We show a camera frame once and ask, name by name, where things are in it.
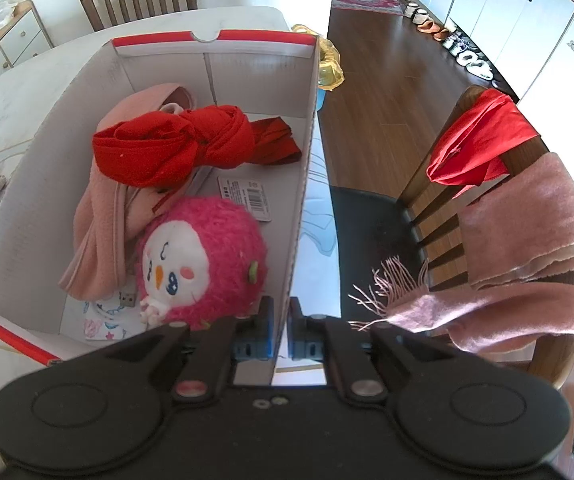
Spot red garment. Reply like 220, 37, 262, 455
426, 88, 542, 187

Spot red and white cardboard box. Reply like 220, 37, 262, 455
0, 30, 320, 367

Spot pink round plush toy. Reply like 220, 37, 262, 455
134, 196, 269, 332

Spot dark red cloth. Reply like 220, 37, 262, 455
249, 116, 302, 166

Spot wooden chair with black seat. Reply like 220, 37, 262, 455
329, 85, 574, 392

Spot pink fringed scarf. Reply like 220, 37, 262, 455
349, 151, 574, 357

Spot white tall cabinets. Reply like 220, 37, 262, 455
412, 0, 574, 137

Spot cartoon printed face mask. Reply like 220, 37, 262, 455
83, 292, 143, 343

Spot pink fleece cloth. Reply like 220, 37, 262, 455
58, 83, 198, 301

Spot row of shoes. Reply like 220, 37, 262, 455
402, 2, 500, 82

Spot yellow plastic bag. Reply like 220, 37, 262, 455
316, 36, 346, 92

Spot white barcode tag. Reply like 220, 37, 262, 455
217, 177, 273, 224

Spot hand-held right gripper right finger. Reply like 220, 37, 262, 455
288, 297, 510, 406

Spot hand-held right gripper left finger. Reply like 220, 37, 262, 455
50, 296, 276, 406

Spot wooden sideboard with white drawers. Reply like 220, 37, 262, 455
0, 0, 53, 86

